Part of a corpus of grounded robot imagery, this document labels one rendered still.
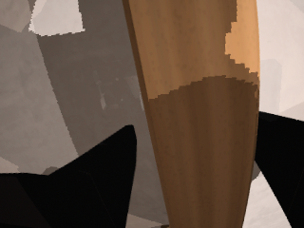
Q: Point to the brown wooden board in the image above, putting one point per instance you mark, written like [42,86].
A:
[197,63]

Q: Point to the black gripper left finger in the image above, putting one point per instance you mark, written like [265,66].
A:
[91,192]

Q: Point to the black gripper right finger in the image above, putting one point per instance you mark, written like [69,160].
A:
[280,157]

